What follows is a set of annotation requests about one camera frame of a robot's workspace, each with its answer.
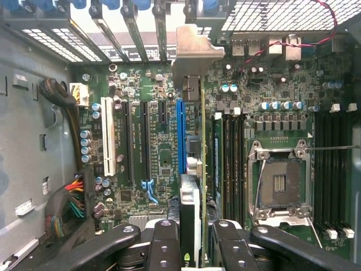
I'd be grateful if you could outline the silver chipset heat sink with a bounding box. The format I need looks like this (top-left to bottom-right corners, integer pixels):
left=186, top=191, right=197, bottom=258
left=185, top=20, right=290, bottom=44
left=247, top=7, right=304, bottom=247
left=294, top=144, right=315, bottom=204
left=128, top=215, right=168, bottom=229

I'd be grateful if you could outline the metal socket cover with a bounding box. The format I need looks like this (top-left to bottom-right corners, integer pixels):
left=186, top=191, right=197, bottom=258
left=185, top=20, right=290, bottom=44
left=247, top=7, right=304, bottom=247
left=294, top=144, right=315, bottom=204
left=253, top=216, right=311, bottom=228

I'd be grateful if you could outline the CPU socket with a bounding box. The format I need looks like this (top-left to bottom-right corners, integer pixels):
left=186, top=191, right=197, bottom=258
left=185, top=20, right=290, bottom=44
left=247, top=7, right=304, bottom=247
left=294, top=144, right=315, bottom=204
left=247, top=139, right=313, bottom=220

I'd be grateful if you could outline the RAM stick with white label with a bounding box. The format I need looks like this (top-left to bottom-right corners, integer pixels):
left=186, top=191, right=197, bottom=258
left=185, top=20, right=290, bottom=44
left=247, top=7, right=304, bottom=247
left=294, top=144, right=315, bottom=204
left=212, top=112, right=224, bottom=208

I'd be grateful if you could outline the green motherboard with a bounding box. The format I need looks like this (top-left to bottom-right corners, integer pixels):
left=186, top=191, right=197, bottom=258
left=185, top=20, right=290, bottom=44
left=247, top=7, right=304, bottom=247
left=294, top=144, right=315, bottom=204
left=70, top=30, right=356, bottom=255

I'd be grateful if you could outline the blue expansion slot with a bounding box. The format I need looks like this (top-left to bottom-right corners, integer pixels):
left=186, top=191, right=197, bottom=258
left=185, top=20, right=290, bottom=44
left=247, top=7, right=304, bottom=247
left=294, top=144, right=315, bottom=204
left=175, top=98, right=187, bottom=176

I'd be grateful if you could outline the black RAM slot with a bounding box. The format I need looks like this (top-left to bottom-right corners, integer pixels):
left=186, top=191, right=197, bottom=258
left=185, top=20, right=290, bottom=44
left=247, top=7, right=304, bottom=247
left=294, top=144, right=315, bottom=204
left=333, top=112, right=341, bottom=235
left=323, top=112, right=332, bottom=235
left=314, top=112, right=323, bottom=235
left=342, top=112, right=350, bottom=235

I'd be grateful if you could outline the white expansion slot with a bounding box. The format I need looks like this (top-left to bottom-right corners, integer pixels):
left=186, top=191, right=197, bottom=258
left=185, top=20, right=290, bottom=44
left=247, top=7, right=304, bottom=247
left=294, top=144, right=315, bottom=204
left=100, top=96, right=117, bottom=176

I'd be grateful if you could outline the short black expansion slot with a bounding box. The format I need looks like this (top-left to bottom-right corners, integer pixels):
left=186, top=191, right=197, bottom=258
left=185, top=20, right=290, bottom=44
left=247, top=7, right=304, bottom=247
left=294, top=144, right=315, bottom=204
left=157, top=99, right=168, bottom=125

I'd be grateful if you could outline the thin locking lever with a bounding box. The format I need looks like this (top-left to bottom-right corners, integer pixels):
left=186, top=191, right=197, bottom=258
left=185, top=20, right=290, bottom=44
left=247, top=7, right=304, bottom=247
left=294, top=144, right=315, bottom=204
left=306, top=144, right=361, bottom=151

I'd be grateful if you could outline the white power connector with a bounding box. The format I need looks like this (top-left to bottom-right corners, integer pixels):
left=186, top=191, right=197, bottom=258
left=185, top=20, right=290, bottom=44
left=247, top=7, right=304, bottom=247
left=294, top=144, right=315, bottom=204
left=69, top=82, right=90, bottom=107

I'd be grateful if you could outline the black open PC case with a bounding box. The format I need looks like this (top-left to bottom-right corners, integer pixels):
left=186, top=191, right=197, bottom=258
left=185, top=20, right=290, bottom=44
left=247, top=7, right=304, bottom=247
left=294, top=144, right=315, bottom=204
left=0, top=0, right=361, bottom=271

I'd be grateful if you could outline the coloured power wire bundle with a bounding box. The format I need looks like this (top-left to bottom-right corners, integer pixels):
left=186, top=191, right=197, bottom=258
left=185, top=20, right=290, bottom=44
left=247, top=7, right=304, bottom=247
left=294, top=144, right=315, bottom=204
left=44, top=168, right=95, bottom=238

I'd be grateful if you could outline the black sleeved cable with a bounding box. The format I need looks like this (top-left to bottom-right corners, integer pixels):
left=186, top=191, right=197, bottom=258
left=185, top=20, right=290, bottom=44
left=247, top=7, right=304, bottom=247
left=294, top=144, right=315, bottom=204
left=38, top=77, right=83, bottom=170

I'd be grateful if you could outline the red black twisted wire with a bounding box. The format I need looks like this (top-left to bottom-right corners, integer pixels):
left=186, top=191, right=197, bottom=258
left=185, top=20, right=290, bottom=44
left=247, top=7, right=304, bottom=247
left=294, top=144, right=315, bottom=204
left=239, top=0, right=338, bottom=73

